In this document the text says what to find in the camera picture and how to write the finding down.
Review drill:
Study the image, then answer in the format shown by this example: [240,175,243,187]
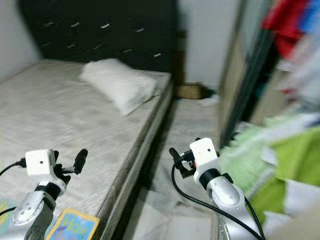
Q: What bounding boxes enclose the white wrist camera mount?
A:
[26,149,57,177]
[189,137,221,171]

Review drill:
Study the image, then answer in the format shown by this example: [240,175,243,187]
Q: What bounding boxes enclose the black tufted headboard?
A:
[17,0,182,76]

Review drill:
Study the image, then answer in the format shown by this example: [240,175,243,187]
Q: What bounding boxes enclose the light green cloth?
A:
[220,117,320,191]

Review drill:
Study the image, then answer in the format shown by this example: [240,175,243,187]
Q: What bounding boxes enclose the wardrobe with sliding door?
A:
[217,0,296,146]

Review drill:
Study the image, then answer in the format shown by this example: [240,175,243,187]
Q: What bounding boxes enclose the red garment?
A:
[260,0,312,58]

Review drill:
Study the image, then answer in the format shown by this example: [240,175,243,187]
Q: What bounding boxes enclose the brown cardboard box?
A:
[176,82,206,100]

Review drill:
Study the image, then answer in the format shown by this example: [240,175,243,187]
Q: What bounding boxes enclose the yellow-edged children's board book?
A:
[45,208,100,240]

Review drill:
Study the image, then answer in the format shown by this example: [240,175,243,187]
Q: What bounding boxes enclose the bright green cloth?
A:
[250,127,320,223]

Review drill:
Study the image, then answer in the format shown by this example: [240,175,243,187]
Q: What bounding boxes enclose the grey quilted mattress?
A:
[0,59,173,240]

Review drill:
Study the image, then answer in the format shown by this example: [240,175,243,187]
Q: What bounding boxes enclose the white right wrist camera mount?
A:
[189,137,221,171]

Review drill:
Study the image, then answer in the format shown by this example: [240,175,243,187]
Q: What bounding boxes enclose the short black left arm cable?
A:
[0,206,17,217]

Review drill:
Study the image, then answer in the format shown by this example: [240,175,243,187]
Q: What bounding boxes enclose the long black left arm cable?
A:
[0,159,28,176]

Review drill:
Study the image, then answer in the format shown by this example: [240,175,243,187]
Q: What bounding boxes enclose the white pillow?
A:
[79,59,158,117]

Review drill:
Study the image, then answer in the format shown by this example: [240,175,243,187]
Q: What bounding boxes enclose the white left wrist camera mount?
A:
[26,149,57,177]

